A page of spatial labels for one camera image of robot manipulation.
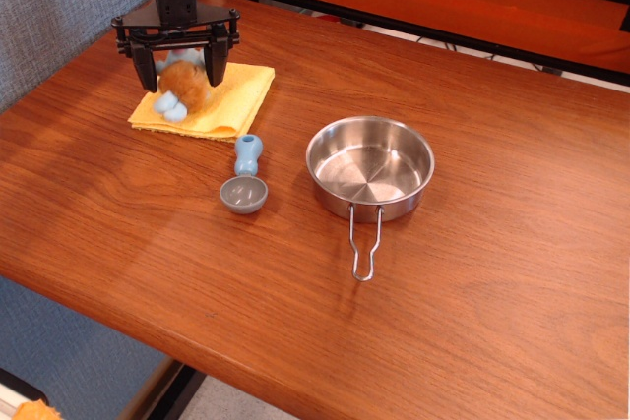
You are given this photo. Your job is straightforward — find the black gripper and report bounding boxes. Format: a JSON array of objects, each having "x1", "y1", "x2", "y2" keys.
[{"x1": 111, "y1": 0, "x2": 240, "y2": 92}]

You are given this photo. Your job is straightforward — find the blue and orange plush doll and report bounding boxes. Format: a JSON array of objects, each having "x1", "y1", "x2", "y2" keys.
[{"x1": 153, "y1": 48, "x2": 211, "y2": 123}]

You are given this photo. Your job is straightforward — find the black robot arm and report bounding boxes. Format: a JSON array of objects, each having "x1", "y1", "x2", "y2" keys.
[{"x1": 111, "y1": 0, "x2": 240, "y2": 92}]

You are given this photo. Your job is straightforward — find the yellow folded cloth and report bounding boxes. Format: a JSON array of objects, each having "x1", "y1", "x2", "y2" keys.
[{"x1": 129, "y1": 63, "x2": 275, "y2": 143}]

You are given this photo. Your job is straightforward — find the blue and grey measuring scoop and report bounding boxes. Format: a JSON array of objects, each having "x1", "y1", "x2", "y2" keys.
[{"x1": 220, "y1": 135, "x2": 269, "y2": 214}]

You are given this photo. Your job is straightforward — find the black basket with orange item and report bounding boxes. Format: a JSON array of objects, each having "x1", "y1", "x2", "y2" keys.
[{"x1": 1, "y1": 369, "x2": 62, "y2": 420}]

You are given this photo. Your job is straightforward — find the steel pan with wire handle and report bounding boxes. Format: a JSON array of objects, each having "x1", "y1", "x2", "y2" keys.
[{"x1": 305, "y1": 116, "x2": 435, "y2": 282}]

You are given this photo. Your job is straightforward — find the black table leg frame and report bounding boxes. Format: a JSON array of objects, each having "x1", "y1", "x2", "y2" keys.
[{"x1": 117, "y1": 358, "x2": 206, "y2": 419}]

